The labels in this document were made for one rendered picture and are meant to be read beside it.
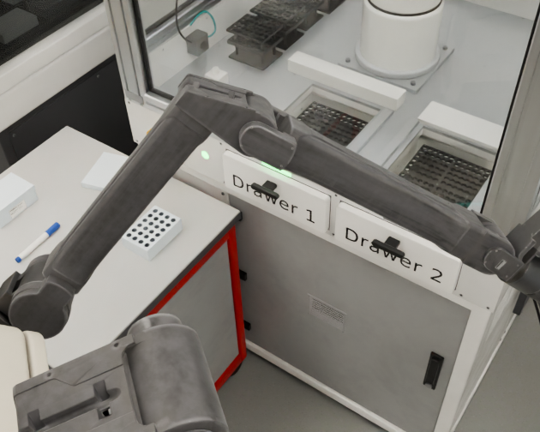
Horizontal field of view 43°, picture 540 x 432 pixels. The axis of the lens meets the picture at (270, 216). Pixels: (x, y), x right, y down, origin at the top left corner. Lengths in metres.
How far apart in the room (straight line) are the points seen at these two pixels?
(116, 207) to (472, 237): 0.48
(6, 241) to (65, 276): 0.85
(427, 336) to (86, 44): 1.27
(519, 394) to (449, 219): 1.50
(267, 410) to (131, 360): 1.81
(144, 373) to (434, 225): 0.58
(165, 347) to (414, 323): 1.30
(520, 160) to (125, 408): 0.93
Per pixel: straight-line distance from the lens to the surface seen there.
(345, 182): 0.90
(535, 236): 1.03
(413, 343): 1.79
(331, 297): 1.83
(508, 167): 1.28
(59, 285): 0.95
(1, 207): 1.82
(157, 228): 1.69
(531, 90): 1.18
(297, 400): 2.29
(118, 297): 1.61
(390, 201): 0.93
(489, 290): 1.50
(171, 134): 0.86
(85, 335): 1.57
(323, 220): 1.57
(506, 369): 2.45
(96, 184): 1.85
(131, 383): 0.46
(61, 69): 2.13
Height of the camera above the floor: 2.01
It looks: 47 degrees down
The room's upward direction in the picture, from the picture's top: 2 degrees counter-clockwise
